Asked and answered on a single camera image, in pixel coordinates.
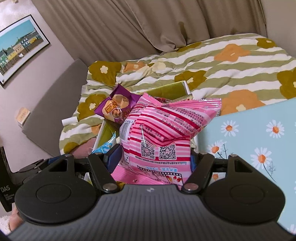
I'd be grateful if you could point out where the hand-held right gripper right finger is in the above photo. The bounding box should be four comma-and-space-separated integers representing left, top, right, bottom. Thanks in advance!
181, 152, 253, 193

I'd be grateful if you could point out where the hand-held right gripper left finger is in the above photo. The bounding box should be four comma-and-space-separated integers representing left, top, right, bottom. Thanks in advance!
45, 144, 121, 193

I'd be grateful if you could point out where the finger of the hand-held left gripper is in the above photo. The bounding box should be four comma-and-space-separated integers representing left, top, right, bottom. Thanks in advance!
18, 159, 51, 174

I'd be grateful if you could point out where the pink striped snack packet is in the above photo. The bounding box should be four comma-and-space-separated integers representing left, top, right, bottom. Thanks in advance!
110, 92, 222, 186

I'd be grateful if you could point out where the purple snack packet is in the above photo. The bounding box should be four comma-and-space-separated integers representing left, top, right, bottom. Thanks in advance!
94, 84, 140, 127

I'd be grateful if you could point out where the white cardboard box green inside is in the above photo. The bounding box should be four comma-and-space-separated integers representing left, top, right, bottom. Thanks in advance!
91, 80, 200, 154

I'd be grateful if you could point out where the blue snack packet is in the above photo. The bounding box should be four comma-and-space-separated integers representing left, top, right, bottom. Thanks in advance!
92, 132, 121, 154

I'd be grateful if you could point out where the white paper roll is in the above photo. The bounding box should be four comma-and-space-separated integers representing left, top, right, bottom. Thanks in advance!
62, 117, 78, 127

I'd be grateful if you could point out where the grey bed headboard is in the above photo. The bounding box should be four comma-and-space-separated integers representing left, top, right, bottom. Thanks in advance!
22, 59, 89, 158

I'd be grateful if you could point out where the floral striped blanket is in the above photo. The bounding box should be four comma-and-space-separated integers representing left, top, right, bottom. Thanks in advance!
59, 33, 296, 156

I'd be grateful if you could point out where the beige curtain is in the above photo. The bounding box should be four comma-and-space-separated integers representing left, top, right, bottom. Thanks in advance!
31, 0, 267, 66

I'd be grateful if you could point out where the small beige wall box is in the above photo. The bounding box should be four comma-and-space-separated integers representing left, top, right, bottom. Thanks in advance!
16, 107, 31, 126

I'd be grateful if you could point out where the framed wall poster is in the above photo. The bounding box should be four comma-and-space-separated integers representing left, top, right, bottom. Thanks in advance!
0, 14, 51, 88

